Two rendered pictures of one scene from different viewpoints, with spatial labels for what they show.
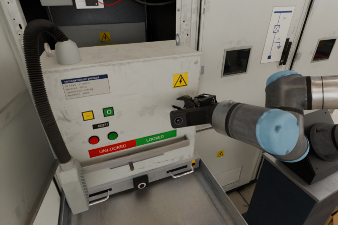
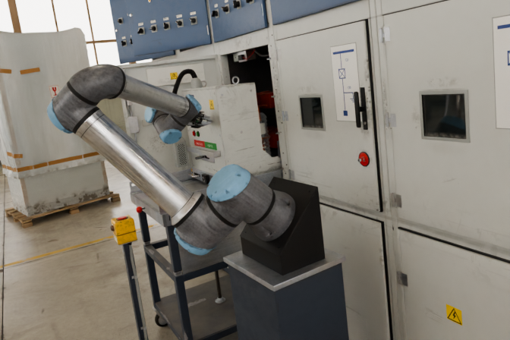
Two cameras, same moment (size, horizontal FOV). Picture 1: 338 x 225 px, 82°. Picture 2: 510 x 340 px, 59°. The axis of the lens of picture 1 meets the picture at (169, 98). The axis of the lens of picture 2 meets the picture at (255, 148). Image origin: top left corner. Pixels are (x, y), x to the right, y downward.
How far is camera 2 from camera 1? 2.40 m
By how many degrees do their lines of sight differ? 79
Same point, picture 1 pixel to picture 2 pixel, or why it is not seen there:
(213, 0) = (282, 48)
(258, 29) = (322, 74)
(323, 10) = (404, 42)
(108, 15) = not seen: hidden behind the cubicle
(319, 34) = (417, 84)
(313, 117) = (291, 187)
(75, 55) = (193, 85)
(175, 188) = not seen: hidden behind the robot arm
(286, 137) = (147, 113)
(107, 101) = not seen: hidden behind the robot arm
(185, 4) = (272, 54)
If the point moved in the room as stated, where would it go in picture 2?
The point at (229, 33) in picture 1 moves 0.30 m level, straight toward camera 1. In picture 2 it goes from (298, 79) to (234, 86)
